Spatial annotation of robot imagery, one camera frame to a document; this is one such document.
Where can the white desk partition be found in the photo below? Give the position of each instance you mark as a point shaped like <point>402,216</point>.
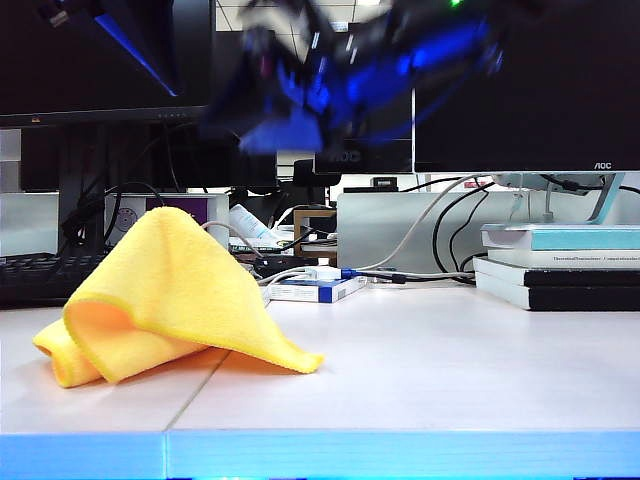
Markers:
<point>30,225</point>

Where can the black office chair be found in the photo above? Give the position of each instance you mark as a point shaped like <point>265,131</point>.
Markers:
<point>305,175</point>

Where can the white plastic package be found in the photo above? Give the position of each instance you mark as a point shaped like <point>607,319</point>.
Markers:
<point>247,220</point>

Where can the AOC monitor with white bezel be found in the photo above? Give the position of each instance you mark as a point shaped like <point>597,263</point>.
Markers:
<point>550,100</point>

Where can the teal hardcover book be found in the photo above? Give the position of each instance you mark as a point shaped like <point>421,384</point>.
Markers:
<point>590,239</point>

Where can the silver monitor stand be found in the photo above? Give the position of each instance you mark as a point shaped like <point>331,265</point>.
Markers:
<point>602,200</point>

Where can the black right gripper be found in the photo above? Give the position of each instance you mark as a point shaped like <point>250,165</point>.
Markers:
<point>285,132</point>

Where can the white Theoretical Neuroscience book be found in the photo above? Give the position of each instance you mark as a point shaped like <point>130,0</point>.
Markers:
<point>575,259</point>

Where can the blue VGA plug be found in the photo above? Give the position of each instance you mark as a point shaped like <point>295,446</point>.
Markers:
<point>350,273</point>

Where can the purple name sign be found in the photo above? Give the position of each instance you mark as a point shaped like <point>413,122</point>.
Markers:
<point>190,205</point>

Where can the black monitor rear side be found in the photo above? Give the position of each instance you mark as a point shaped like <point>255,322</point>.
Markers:
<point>225,165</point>

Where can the green and white carton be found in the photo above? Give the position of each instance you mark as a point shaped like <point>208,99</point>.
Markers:
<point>250,246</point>

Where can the yellow microfiber rag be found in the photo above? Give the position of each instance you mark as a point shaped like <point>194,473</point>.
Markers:
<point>165,280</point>

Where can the black keyboard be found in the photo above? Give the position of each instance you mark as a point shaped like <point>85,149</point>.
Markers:
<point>40,280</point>

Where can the small black labelled box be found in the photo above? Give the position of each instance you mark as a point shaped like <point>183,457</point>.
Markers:
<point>384,183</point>

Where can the large black monitor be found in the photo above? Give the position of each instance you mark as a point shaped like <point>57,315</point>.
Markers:
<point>25,75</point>

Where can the plain black book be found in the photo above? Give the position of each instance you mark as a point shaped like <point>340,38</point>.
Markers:
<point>590,298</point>

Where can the wooden desk shelf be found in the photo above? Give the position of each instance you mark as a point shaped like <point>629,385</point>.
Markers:
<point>300,225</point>

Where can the silver flat panel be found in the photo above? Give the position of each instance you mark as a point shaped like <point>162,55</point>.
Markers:
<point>380,230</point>

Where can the blue and white box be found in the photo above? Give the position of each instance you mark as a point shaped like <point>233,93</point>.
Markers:
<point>320,292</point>

